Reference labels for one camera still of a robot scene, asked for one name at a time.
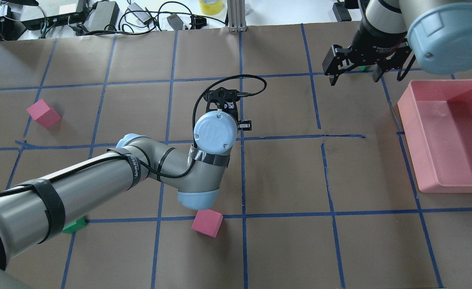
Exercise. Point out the pink cube centre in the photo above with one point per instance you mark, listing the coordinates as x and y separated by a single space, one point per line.
207 222

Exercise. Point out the aluminium frame post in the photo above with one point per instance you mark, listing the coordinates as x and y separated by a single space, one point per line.
236 16

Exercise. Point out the pink cube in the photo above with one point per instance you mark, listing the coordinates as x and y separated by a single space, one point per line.
44 114
207 222

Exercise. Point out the pink plastic bin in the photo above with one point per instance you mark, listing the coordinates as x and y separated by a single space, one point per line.
437 121

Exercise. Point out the yellow tape roll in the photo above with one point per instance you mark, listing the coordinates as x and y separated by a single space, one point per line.
211 7

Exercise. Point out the black power adapter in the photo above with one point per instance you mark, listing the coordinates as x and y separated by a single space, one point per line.
341 13

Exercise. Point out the green cube far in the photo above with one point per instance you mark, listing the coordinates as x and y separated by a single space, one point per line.
75 226

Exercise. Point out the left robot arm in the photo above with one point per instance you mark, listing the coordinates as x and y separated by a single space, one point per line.
37 210

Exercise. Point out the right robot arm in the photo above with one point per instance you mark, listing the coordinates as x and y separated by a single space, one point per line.
439 32

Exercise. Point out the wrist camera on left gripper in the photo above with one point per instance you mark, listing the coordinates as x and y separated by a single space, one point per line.
223 95

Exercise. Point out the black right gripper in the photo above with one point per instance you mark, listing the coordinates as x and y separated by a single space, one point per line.
374 43

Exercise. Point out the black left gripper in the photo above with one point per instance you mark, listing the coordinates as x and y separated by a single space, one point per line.
244 126

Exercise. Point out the green cube near bin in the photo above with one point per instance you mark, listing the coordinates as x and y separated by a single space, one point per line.
364 67

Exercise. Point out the black power brick left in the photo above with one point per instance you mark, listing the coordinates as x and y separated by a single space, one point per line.
103 16

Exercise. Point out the pink cube far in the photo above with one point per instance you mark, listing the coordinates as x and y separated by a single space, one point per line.
44 114

